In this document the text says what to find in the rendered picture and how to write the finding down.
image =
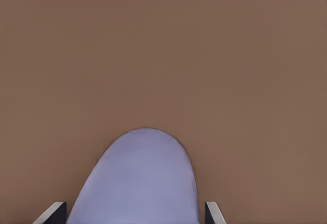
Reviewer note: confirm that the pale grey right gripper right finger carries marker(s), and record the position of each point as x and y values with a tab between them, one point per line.
212	212

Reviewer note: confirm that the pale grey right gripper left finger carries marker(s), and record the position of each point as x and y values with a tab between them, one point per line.
55	212

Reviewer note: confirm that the lavender rounded object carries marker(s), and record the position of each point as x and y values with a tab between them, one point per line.
140	178

